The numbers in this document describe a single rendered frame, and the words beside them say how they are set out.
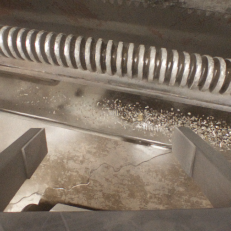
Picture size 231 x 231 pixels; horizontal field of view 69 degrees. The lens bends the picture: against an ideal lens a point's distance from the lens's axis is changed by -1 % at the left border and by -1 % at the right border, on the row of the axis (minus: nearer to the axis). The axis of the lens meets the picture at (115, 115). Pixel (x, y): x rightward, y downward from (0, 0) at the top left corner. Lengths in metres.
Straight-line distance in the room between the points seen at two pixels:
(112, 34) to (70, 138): 0.73
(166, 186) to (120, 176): 0.24
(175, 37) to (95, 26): 0.13
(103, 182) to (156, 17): 0.83
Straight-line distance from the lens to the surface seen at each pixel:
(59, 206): 0.96
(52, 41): 0.23
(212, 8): 0.22
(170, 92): 0.26
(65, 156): 0.98
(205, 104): 0.33
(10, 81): 0.66
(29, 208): 0.99
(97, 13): 0.28
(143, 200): 0.97
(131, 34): 0.31
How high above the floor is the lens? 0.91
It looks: 82 degrees down
